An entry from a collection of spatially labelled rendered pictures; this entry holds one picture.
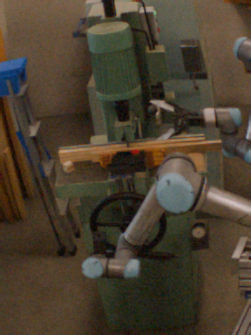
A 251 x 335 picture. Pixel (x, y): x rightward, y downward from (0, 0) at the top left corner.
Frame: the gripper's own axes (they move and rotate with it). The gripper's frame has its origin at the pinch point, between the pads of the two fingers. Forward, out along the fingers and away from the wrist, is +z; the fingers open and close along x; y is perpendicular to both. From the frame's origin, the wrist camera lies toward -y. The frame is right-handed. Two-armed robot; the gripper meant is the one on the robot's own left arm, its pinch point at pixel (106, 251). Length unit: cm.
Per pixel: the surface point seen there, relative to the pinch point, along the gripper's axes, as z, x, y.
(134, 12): 12, 19, -96
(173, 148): 24, 27, -36
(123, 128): 14.2, 8.9, -45.6
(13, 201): 148, -80, -15
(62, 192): 13.8, -17.5, -23.3
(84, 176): 16.6, -8.5, -28.6
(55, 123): 263, -73, -66
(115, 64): -3, 10, -70
